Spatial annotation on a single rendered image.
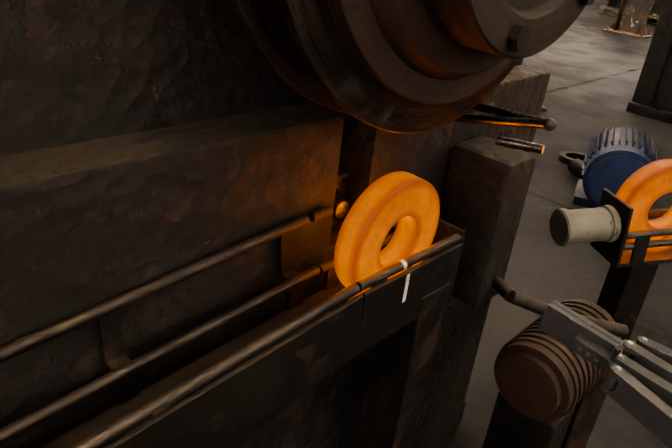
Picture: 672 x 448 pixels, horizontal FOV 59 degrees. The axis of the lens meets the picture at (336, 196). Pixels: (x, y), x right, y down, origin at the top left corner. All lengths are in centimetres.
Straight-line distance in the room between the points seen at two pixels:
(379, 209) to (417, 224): 9
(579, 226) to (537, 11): 48
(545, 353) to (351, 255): 40
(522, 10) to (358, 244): 28
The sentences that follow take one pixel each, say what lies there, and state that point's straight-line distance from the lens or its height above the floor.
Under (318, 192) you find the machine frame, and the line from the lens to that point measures 68.
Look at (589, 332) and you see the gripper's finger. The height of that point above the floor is 75.
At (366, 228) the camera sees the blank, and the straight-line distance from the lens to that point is 63.
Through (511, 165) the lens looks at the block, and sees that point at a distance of 83.
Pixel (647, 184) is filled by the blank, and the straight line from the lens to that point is 103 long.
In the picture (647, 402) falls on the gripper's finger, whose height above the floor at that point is 74.
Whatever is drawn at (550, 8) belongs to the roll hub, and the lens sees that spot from 59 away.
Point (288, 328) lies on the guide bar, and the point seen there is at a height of 71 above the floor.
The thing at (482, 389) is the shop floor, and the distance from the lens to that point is 166.
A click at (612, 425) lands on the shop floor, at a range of 172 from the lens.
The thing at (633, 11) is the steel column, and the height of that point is 31.
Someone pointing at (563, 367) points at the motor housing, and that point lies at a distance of 95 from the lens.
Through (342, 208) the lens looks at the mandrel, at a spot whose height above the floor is 74.
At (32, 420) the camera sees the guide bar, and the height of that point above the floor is 68.
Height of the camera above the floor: 107
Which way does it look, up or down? 25 degrees down
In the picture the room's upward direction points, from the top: 7 degrees clockwise
